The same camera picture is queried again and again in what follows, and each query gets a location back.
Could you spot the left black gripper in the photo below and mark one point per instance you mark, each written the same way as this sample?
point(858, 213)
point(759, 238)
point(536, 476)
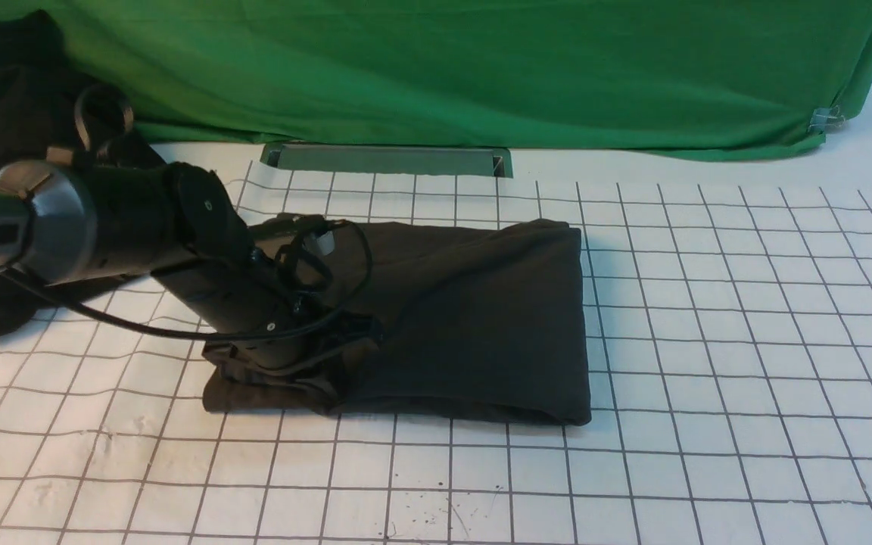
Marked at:
point(312, 372)

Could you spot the gray long-sleeved shirt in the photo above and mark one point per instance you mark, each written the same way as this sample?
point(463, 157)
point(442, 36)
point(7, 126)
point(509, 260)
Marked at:
point(481, 325)

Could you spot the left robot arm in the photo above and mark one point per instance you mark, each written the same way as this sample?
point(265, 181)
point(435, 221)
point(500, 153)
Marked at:
point(260, 288)

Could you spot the black clothing pile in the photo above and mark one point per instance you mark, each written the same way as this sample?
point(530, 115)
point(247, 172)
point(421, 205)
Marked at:
point(46, 103)

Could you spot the green backdrop cloth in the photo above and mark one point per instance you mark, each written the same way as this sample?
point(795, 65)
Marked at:
point(717, 81)

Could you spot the silver binder clip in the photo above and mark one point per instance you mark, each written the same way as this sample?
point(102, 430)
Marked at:
point(826, 120)

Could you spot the gray metal rail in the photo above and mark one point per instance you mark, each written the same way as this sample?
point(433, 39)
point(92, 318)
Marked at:
point(389, 159)

